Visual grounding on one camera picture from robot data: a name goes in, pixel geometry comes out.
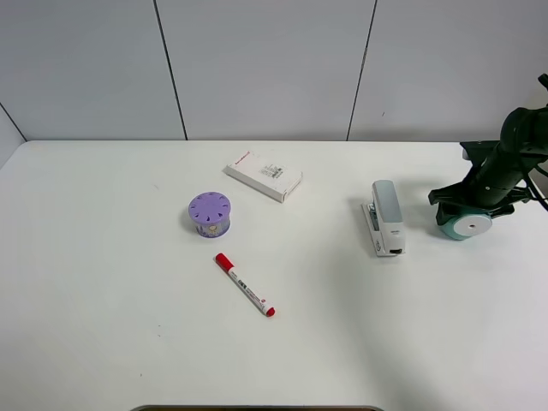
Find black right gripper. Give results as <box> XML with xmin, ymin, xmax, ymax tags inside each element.
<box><xmin>428</xmin><ymin>140</ymin><xmax>531</xmax><ymax>226</ymax></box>

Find teal pencil sharpener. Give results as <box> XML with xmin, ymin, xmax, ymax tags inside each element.
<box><xmin>440</xmin><ymin>214</ymin><xmax>492</xmax><ymax>241</ymax></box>

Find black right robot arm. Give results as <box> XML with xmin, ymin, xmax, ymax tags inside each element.
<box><xmin>428</xmin><ymin>107</ymin><xmax>547</xmax><ymax>228</ymax></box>

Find white and grey stapler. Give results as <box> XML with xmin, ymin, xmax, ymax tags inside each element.
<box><xmin>361</xmin><ymin>180</ymin><xmax>406</xmax><ymax>257</ymax></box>

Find white rectangular cardboard box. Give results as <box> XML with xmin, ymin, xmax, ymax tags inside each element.
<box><xmin>223</xmin><ymin>151</ymin><xmax>303</xmax><ymax>204</ymax></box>

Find red and white marker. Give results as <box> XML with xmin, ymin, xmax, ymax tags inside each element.
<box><xmin>214</xmin><ymin>253</ymin><xmax>276</xmax><ymax>318</ymax></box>

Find purple round air freshener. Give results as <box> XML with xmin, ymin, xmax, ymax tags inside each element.
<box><xmin>188</xmin><ymin>192</ymin><xmax>231</xmax><ymax>238</ymax></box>

